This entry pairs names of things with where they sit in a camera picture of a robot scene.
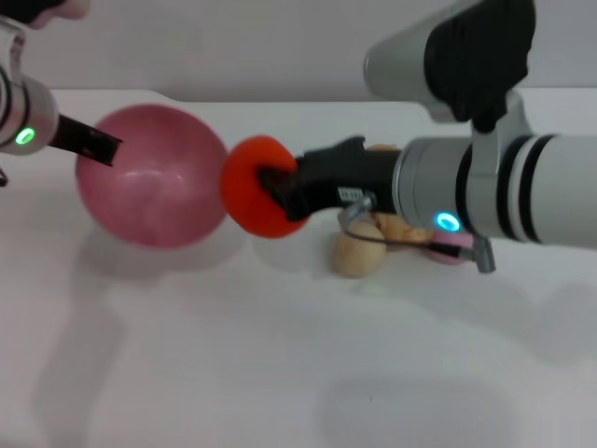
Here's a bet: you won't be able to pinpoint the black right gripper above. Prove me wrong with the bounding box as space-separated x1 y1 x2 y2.
257 135 408 222

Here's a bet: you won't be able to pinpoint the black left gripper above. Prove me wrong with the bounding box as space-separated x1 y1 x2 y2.
54 115 124 168

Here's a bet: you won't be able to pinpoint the orange toy fruit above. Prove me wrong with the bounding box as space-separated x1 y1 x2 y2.
219 134 312 240

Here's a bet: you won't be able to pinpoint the pink plastic bowl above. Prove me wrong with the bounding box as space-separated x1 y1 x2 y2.
75 104 230 249

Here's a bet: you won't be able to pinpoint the beige round bun toy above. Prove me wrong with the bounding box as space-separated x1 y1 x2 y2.
331 219 389 279

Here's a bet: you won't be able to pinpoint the toasted bread loaf toy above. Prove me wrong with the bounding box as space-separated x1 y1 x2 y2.
363 143 434 245

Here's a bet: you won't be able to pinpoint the pink toy apple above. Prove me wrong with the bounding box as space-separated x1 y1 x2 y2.
424 231 478 265

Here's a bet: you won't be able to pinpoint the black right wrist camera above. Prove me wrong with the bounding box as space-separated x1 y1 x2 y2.
363 0 537 135

